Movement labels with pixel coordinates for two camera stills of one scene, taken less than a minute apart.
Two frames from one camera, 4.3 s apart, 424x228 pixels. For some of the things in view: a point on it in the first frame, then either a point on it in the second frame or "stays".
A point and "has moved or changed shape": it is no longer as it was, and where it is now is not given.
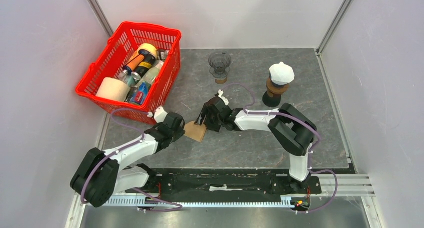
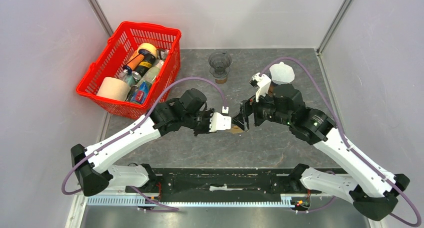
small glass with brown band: [221, 81] stays
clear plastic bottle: [150, 76] stays
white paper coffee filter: [281, 74] stays
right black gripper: [209, 125] -> [247, 107]
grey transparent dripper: [220, 63] stays
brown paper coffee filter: [195, 131] has moved or changed shape
